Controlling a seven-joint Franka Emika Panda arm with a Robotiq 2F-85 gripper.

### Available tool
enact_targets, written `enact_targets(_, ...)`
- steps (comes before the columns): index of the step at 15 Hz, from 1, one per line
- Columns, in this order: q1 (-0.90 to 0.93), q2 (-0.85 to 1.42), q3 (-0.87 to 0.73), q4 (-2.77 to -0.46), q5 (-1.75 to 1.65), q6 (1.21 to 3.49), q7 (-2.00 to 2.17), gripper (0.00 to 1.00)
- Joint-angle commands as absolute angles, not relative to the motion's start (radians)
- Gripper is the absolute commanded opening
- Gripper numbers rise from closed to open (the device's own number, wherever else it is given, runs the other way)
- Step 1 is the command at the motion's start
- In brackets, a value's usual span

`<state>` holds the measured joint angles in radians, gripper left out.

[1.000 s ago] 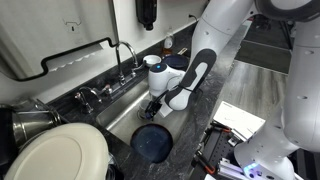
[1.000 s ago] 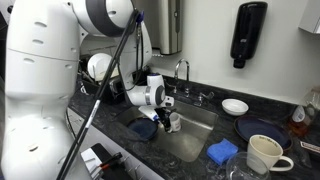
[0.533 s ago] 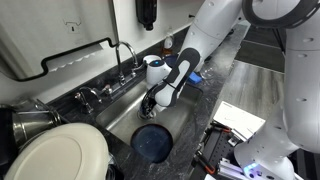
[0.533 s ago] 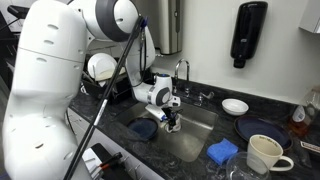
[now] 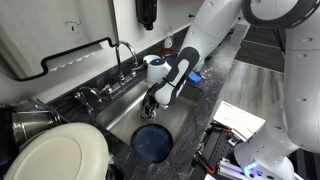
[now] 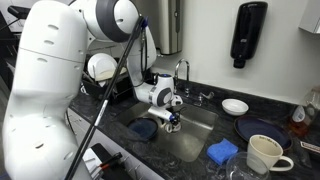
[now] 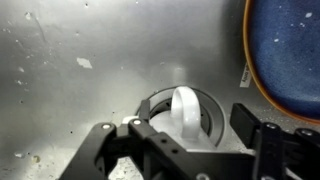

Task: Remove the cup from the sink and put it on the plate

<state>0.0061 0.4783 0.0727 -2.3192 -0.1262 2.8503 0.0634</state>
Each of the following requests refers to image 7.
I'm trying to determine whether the white cup with handle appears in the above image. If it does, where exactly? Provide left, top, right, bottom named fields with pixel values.
left=121, top=85, right=218, bottom=153

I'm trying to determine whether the white label sticker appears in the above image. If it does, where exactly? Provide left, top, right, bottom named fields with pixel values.
left=239, top=61, right=252, bottom=89

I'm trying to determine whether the stainless steel sink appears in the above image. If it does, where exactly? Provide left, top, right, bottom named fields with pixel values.
left=0, top=0, right=320, bottom=180

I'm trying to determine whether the blue plate with brown rim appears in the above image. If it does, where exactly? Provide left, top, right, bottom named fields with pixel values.
left=242, top=0, right=320, bottom=126

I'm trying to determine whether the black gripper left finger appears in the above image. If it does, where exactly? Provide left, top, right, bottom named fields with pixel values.
left=59, top=99, right=209, bottom=180

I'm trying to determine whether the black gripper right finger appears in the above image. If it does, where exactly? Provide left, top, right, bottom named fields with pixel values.
left=229, top=103, right=320, bottom=180

